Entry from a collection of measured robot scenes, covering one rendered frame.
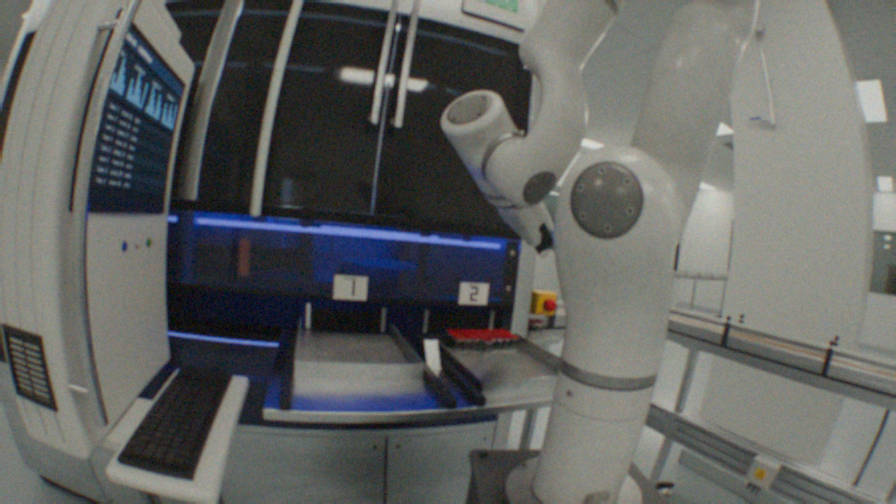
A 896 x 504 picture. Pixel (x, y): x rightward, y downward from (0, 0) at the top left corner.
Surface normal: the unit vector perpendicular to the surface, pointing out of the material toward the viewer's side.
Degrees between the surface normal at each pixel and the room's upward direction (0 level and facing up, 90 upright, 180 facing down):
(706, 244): 90
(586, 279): 129
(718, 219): 90
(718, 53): 104
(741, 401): 90
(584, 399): 90
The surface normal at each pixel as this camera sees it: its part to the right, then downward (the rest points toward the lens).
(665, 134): -0.76, 0.62
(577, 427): -0.69, -0.03
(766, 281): -0.94, -0.07
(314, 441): 0.33, 0.08
